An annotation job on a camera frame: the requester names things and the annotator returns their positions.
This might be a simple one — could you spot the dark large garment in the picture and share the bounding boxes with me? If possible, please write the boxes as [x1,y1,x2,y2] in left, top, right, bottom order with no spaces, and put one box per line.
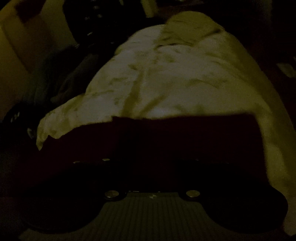
[40,113,271,198]

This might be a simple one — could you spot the white floral bed sheet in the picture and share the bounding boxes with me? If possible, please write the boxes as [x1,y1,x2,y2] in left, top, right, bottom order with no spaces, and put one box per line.
[36,24,295,234]

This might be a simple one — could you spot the small pale crumpled cloth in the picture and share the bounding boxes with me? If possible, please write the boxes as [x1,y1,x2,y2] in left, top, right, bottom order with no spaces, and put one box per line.
[156,11,224,46]

